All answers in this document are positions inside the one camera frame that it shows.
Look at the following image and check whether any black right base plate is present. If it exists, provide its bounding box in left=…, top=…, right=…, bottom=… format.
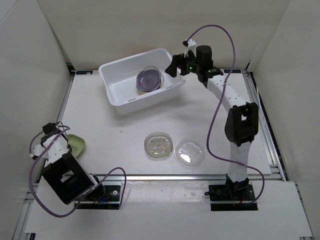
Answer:
left=204, top=184, right=258, bottom=212

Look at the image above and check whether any yellow square plate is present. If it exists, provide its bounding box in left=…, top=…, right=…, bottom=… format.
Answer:
left=137, top=89, right=152, bottom=95

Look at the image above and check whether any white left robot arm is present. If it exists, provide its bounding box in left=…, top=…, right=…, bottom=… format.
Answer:
left=29, top=122, right=105, bottom=205

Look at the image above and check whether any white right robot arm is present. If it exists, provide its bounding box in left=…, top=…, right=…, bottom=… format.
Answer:
left=165, top=45, right=259, bottom=201

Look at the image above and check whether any clear textured plate front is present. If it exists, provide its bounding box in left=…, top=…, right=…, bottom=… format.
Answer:
left=174, top=139, right=206, bottom=169

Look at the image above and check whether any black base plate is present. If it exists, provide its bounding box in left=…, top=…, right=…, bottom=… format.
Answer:
left=204, top=184, right=258, bottom=212
left=78, top=184, right=122, bottom=210

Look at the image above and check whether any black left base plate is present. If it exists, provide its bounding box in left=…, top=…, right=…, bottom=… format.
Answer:
left=78, top=184, right=122, bottom=210

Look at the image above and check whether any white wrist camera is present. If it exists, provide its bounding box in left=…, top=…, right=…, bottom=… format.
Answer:
left=29, top=144, right=43, bottom=160
left=182, top=38, right=197, bottom=58

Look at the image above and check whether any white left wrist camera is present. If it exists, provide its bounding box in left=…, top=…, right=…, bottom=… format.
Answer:
left=29, top=144, right=43, bottom=160

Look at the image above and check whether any clear plate with dots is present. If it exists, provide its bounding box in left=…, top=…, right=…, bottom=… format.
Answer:
left=144, top=132, right=173, bottom=161

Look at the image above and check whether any clear plate with slots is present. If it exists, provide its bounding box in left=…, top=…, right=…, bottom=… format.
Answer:
left=136, top=65, right=166, bottom=93

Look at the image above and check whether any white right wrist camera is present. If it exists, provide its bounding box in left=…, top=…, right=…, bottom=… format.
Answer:
left=182, top=38, right=197, bottom=58

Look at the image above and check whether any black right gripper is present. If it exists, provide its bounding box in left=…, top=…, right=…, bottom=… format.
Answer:
left=165, top=50, right=202, bottom=78

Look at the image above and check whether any white plastic bin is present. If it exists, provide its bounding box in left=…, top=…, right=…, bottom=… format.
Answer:
left=98, top=48, right=186, bottom=115

